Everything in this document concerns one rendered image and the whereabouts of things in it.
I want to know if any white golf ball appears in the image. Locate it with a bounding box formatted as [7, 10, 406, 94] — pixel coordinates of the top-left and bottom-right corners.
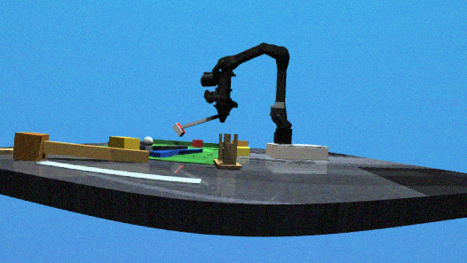
[143, 138, 153, 146]

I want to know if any white flat bar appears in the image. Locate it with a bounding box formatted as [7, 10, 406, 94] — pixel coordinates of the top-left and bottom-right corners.
[36, 161, 202, 185]

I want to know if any red cube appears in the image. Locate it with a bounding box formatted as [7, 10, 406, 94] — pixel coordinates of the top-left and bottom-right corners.
[193, 139, 202, 147]

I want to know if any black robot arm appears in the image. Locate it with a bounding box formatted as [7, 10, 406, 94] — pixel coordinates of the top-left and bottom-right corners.
[201, 43, 293, 145]

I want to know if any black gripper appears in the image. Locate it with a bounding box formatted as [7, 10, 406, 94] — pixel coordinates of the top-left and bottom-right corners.
[206, 84, 238, 123]

